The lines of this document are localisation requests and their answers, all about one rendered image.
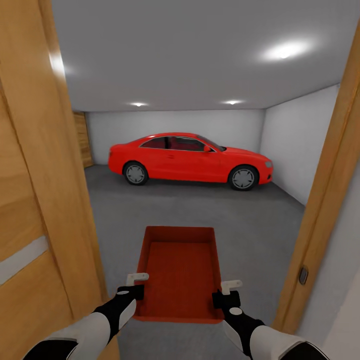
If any storage box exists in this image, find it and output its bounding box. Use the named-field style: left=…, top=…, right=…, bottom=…
left=133, top=226, right=226, bottom=324

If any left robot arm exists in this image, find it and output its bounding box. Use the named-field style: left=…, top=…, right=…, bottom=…
left=23, top=272, right=149, bottom=360

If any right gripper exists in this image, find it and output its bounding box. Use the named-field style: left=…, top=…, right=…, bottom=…
left=212, top=290, right=241, bottom=310

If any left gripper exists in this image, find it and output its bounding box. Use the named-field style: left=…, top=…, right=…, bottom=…
left=117, top=284, right=144, bottom=301

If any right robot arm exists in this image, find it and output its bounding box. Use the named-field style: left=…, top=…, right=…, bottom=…
left=212, top=279, right=330, bottom=360

